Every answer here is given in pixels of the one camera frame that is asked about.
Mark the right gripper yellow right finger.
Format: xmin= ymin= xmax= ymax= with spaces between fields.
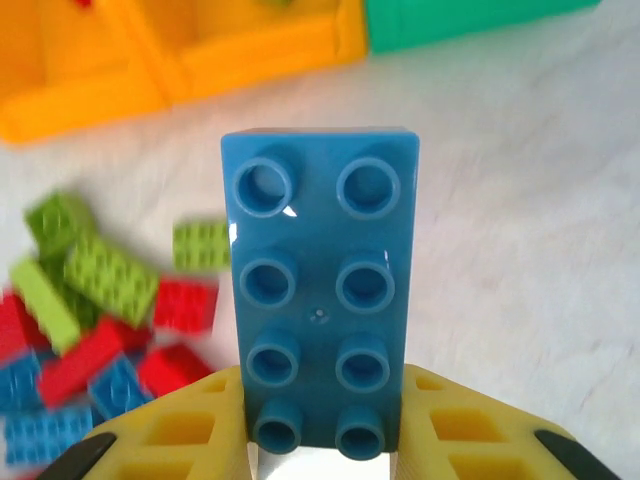
xmin=393 ymin=363 xmax=624 ymax=480

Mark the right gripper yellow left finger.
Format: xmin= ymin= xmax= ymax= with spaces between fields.
xmin=44 ymin=364 xmax=254 ymax=480

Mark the blue lego brick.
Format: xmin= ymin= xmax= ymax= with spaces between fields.
xmin=220 ymin=127 xmax=421 ymax=457
xmin=87 ymin=352 xmax=155 ymax=422
xmin=0 ymin=349 xmax=45 ymax=414
xmin=2 ymin=407 xmax=97 ymax=467

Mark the small red lego brick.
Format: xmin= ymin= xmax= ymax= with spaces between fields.
xmin=151 ymin=277 xmax=220 ymax=342

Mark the orange plastic container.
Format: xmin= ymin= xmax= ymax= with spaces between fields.
xmin=0 ymin=0 xmax=370 ymax=146

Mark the green plastic container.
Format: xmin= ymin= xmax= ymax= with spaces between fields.
xmin=363 ymin=0 xmax=602 ymax=56

